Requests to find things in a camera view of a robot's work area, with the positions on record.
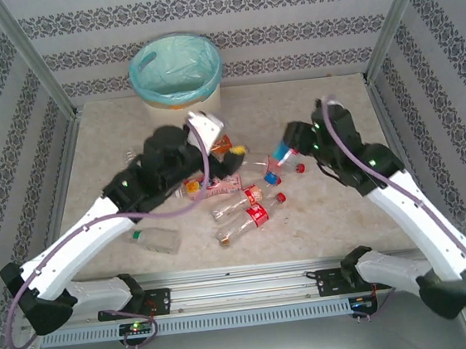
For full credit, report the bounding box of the pink label plastic bottle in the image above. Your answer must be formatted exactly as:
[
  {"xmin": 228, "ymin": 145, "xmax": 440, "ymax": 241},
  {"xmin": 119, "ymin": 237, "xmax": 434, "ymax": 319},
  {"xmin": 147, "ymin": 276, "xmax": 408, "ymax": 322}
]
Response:
[{"xmin": 173, "ymin": 172, "xmax": 245, "ymax": 203}]

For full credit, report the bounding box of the blue label plastic bottle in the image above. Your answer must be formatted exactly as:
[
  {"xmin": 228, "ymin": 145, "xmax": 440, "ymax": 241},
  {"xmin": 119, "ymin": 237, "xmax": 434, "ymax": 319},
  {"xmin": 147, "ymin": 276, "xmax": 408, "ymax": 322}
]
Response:
[{"xmin": 269, "ymin": 138, "xmax": 308, "ymax": 178}]

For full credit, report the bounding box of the red label cola bottle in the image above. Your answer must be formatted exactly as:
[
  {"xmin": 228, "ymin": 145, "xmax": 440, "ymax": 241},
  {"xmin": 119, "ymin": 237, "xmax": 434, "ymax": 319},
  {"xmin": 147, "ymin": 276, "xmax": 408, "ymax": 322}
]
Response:
[
  {"xmin": 207, "ymin": 170, "xmax": 286, "ymax": 221},
  {"xmin": 211, "ymin": 191, "xmax": 292, "ymax": 248}
]

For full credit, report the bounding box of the clear bottle green cap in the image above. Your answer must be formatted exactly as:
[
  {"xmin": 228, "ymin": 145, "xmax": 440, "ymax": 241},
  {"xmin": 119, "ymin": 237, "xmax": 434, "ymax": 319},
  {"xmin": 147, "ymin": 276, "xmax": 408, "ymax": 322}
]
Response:
[{"xmin": 129, "ymin": 224, "xmax": 183, "ymax": 259}]

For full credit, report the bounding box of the cream plastic waste bin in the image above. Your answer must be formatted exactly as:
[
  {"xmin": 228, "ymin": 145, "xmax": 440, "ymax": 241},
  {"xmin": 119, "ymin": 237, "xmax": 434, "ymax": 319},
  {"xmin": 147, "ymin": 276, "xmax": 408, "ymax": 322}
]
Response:
[{"xmin": 140, "ymin": 79, "xmax": 226, "ymax": 128}]

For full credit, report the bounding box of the teal plastic bin liner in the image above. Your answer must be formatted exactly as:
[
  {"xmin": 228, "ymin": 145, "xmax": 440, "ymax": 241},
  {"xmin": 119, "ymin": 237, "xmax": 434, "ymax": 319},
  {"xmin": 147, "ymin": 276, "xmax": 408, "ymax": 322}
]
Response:
[{"xmin": 124, "ymin": 27, "xmax": 227, "ymax": 111}]

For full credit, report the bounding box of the orange juice plastic bottle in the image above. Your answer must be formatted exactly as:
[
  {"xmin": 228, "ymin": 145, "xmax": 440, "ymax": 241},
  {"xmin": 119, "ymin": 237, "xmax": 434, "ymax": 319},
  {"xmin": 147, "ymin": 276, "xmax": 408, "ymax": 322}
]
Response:
[{"xmin": 208, "ymin": 133, "xmax": 234, "ymax": 157}]

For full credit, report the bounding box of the right circuit board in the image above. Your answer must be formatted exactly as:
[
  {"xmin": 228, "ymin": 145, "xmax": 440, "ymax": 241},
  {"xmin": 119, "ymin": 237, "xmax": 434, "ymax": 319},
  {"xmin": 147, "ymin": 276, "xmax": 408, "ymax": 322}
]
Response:
[{"xmin": 348, "ymin": 293, "xmax": 380, "ymax": 312}]

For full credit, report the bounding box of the circuit board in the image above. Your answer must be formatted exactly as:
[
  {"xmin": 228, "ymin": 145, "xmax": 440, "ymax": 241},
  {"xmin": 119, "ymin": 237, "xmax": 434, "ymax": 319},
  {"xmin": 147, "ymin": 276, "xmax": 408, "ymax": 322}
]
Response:
[
  {"xmin": 118, "ymin": 320, "xmax": 155, "ymax": 337},
  {"xmin": 348, "ymin": 293, "xmax": 380, "ymax": 312}
]

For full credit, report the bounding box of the left circuit board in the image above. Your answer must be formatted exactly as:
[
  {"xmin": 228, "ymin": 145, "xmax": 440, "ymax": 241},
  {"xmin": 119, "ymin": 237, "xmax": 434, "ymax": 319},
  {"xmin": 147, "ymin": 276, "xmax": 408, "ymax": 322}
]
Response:
[{"xmin": 118, "ymin": 320, "xmax": 155, "ymax": 337}]

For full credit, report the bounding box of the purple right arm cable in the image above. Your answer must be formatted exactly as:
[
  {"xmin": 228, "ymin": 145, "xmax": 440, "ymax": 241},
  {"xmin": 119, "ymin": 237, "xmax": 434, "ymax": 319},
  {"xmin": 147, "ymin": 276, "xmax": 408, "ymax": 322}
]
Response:
[{"xmin": 318, "ymin": 80, "xmax": 466, "ymax": 333}]

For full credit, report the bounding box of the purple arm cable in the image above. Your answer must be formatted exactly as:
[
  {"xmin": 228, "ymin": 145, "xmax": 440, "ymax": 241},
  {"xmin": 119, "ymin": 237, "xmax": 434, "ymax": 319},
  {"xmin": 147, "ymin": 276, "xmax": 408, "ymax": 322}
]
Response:
[
  {"xmin": 318, "ymin": 80, "xmax": 466, "ymax": 333},
  {"xmin": 0, "ymin": 116, "xmax": 231, "ymax": 349}
]

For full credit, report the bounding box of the aluminium side rail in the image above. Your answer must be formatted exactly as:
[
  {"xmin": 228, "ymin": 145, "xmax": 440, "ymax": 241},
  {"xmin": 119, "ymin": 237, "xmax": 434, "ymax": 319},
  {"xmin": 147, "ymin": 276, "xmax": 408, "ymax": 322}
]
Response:
[
  {"xmin": 16, "ymin": 109, "xmax": 103, "ymax": 298},
  {"xmin": 364, "ymin": 72, "xmax": 449, "ymax": 259}
]

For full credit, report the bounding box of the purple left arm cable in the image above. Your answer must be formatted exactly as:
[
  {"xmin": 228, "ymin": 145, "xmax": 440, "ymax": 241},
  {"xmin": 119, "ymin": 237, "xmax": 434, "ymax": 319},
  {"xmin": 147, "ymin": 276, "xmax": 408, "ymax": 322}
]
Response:
[{"xmin": 0, "ymin": 116, "xmax": 231, "ymax": 349}]

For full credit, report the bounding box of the aluminium mounting rail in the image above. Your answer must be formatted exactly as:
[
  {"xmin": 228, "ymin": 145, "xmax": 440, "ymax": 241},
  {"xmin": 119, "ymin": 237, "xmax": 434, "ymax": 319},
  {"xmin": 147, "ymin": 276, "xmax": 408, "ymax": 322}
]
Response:
[{"xmin": 17, "ymin": 240, "xmax": 466, "ymax": 333}]

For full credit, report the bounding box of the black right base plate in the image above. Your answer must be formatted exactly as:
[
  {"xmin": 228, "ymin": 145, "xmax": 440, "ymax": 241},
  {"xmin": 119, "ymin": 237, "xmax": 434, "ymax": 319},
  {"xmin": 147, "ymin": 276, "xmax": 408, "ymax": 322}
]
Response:
[{"xmin": 313, "ymin": 263, "xmax": 380, "ymax": 299}]

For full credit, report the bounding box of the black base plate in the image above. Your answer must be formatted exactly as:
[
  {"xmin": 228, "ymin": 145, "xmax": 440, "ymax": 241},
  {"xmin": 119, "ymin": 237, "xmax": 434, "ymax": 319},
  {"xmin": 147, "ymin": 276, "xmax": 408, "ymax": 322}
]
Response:
[
  {"xmin": 313, "ymin": 263, "xmax": 380, "ymax": 299},
  {"xmin": 95, "ymin": 287, "xmax": 173, "ymax": 322}
]

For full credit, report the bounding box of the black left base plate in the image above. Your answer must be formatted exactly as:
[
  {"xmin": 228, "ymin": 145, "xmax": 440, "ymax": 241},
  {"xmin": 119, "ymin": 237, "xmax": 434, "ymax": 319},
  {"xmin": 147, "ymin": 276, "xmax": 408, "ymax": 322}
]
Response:
[{"xmin": 95, "ymin": 287, "xmax": 173, "ymax": 322}]

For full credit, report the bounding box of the aluminium frame post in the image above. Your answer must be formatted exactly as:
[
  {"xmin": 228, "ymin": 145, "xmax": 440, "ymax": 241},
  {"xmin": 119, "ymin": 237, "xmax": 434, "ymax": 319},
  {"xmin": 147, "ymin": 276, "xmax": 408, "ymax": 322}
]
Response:
[
  {"xmin": 356, "ymin": 0, "xmax": 444, "ymax": 82},
  {"xmin": 0, "ymin": 0, "xmax": 82, "ymax": 128}
]

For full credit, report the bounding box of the grey slotted cable duct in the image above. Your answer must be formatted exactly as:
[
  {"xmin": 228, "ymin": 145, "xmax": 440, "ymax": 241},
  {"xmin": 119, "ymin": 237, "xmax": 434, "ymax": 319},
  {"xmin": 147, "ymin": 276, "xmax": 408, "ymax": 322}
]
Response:
[{"xmin": 38, "ymin": 298, "xmax": 353, "ymax": 349}]

